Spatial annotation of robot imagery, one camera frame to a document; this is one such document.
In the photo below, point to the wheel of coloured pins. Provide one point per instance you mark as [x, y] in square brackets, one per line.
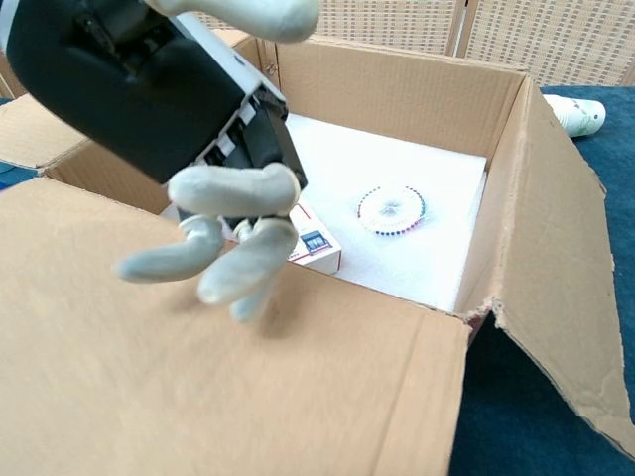
[392, 210]

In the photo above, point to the stack of white paper cups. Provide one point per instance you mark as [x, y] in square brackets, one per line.
[585, 116]

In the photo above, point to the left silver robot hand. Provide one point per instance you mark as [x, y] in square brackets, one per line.
[124, 89]

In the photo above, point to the small white and red box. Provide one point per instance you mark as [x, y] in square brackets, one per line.
[317, 248]

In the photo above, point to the blue carpet table cover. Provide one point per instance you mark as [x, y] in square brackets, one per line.
[521, 421]

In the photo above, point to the white foam sheet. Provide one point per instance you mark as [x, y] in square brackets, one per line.
[397, 258]

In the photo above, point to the red cardboard shipping box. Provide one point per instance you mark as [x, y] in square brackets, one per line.
[198, 396]

